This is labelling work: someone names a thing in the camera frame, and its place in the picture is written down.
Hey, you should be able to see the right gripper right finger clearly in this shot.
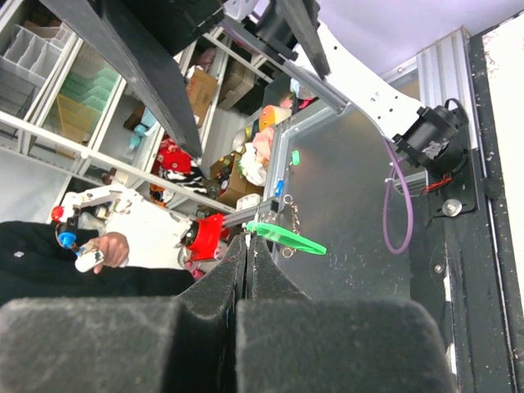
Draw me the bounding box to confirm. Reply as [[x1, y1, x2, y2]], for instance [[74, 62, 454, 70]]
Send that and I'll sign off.
[[236, 237, 455, 392]]

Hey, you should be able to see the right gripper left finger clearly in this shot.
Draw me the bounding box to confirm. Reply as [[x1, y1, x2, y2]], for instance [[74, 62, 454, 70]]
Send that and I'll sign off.
[[1, 235, 246, 392]]

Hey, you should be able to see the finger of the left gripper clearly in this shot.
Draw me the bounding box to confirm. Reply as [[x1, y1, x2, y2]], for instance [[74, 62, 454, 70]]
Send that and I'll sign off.
[[278, 0, 331, 80]]

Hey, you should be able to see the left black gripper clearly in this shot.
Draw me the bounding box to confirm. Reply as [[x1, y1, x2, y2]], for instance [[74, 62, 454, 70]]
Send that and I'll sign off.
[[43, 0, 224, 158]]

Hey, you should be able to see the green key tag with keyring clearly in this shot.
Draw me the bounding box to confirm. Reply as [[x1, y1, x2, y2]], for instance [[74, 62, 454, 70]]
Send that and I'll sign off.
[[245, 194, 327, 259]]

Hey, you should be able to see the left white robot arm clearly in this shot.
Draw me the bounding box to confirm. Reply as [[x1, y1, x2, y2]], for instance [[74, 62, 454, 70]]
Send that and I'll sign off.
[[46, 1, 468, 177]]

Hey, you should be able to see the person hand background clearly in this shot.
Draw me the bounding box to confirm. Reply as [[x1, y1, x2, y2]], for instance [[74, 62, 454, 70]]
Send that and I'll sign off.
[[93, 232, 129, 274]]

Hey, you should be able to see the metal storage shelf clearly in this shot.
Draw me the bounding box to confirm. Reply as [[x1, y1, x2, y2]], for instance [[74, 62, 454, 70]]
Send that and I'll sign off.
[[1, 1, 274, 222]]

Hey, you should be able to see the red and white robot device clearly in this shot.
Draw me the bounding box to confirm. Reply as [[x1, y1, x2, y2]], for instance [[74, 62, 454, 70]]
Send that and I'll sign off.
[[51, 183, 227, 273]]

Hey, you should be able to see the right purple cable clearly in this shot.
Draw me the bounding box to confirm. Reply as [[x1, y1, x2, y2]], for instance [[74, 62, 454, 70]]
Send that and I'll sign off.
[[382, 137, 415, 255]]

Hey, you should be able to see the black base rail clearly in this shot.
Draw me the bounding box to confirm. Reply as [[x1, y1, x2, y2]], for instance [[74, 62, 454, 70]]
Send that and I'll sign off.
[[409, 29, 523, 392]]

